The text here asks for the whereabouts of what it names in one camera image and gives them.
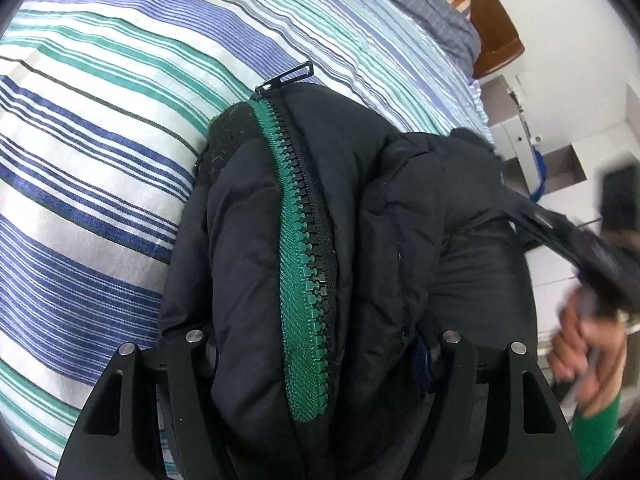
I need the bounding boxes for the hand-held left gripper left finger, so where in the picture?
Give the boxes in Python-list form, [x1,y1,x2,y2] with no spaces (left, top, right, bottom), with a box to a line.
[55,331,237,480]

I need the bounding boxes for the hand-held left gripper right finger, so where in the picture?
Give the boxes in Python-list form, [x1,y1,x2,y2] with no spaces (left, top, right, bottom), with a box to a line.
[414,330,587,480]

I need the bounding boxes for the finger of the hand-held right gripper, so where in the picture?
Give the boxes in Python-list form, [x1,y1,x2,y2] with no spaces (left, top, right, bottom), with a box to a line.
[504,199,588,273]

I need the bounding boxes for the black puffer jacket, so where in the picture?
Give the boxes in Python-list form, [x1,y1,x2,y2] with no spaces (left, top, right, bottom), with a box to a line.
[157,61,540,480]

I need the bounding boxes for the person's right hand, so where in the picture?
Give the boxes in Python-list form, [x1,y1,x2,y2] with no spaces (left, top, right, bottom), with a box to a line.
[546,300,629,418]

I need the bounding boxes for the blue cloth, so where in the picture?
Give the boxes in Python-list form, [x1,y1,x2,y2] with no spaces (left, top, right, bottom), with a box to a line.
[531,144,550,198]

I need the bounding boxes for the dark rectangular object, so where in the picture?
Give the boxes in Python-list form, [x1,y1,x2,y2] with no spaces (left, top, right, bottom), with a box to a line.
[601,164,640,222]

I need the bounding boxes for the white desk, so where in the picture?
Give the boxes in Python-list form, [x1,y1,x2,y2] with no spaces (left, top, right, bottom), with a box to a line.
[486,74,640,311]

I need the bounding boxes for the wooden headboard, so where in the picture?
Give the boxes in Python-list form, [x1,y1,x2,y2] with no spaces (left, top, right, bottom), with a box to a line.
[471,0,526,80]

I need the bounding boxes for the blue-grey checked pillow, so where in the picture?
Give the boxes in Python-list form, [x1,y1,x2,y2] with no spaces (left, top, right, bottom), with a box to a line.
[350,0,484,79]

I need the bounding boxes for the striped bed cover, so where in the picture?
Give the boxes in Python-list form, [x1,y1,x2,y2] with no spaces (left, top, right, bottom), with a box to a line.
[0,0,495,467]

